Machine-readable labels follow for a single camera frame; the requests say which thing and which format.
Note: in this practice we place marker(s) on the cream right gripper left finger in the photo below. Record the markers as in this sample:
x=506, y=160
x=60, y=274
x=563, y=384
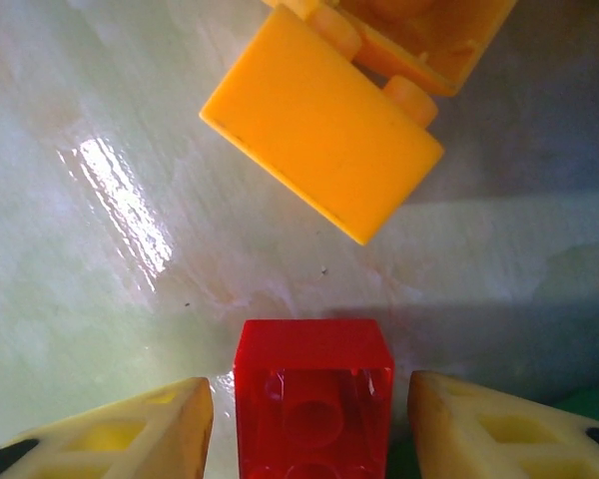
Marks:
x=130, y=444

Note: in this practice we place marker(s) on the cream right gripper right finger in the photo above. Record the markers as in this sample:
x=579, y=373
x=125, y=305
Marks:
x=459, y=429

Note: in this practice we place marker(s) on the long red lego brick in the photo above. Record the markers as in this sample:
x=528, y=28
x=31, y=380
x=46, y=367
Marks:
x=309, y=349

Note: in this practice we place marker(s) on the yellow lego brick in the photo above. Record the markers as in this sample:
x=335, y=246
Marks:
x=429, y=45
x=319, y=135

